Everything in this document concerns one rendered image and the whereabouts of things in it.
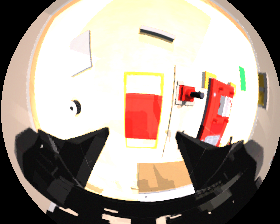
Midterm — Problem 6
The yellow rectangular outline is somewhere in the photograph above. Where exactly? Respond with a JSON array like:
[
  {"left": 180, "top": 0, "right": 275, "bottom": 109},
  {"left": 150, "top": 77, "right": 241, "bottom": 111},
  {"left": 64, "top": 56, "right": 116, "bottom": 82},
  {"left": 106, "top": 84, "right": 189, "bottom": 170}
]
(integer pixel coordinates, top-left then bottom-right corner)
[{"left": 122, "top": 72, "right": 165, "bottom": 149}]

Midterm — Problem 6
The red rectangular box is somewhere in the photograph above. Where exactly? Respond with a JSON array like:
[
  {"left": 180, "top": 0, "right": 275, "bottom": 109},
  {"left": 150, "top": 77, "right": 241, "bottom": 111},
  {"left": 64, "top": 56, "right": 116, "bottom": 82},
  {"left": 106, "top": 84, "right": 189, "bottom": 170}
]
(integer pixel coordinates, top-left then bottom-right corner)
[{"left": 124, "top": 93, "right": 164, "bottom": 141}]

